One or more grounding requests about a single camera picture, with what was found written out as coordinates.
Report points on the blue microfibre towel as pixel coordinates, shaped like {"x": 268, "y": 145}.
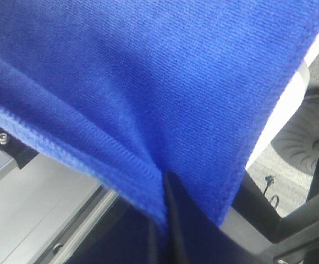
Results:
{"x": 128, "y": 90}

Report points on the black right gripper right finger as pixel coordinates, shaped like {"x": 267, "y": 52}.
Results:
{"x": 248, "y": 228}

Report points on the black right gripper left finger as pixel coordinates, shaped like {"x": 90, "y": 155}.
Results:
{"x": 123, "y": 235}

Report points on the aluminium frame rail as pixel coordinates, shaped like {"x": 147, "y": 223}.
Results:
{"x": 46, "y": 208}

